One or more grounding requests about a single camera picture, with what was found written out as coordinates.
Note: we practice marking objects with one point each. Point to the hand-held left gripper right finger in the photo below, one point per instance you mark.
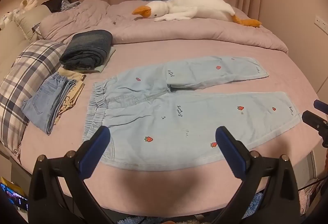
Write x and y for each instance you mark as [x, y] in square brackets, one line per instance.
[229, 149]

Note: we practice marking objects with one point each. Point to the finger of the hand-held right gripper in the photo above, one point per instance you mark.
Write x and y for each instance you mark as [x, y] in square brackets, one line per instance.
[320, 105]
[314, 119]

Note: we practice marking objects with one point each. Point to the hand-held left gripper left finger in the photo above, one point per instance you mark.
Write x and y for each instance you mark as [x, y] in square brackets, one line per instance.
[96, 147]

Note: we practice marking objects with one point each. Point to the light blue strawberry pants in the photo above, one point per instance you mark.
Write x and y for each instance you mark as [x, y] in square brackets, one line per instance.
[179, 121]

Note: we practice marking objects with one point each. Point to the folded beige pants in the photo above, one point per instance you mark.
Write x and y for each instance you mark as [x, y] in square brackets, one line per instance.
[74, 90]

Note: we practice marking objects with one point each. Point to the folded blue jeans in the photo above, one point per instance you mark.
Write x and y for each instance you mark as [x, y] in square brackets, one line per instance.
[43, 101]

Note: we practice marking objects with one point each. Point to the pink bed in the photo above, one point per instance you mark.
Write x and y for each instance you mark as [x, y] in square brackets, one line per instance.
[153, 188]

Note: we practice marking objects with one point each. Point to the stack of magazines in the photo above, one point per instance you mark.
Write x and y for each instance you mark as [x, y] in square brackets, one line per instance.
[308, 198]

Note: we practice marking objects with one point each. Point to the folded light green cloth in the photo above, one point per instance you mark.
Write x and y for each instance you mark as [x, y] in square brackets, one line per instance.
[109, 56]

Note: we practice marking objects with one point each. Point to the yellow packet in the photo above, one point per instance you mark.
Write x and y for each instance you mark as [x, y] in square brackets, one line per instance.
[11, 184]

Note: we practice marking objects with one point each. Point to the lit phone screen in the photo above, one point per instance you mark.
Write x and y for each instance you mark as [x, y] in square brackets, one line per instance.
[14, 197]

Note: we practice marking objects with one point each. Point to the plaid pillow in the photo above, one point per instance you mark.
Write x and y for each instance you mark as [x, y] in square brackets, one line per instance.
[28, 77]

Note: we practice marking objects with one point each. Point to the folded dark jeans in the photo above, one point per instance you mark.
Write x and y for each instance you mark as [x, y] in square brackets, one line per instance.
[87, 49]

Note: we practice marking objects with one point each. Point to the pink quilt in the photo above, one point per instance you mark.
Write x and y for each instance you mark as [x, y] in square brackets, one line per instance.
[179, 34]

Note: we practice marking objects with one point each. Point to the beige pillow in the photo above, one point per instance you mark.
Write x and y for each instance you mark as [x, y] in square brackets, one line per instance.
[15, 34]

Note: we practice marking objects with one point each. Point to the plaid shirt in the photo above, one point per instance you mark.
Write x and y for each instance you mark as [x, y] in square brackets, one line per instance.
[70, 4]

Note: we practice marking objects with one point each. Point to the white goose plush toy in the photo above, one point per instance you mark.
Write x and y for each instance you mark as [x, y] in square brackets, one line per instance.
[199, 6]

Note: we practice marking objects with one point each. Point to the dark clothing pile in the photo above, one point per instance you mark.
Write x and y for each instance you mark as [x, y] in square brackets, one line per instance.
[52, 3]

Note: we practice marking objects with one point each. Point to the small white plush toy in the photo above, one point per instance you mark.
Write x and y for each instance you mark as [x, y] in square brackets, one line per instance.
[6, 18]
[28, 4]

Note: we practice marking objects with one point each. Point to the white wall socket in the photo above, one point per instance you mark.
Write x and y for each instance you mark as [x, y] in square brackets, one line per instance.
[320, 22]

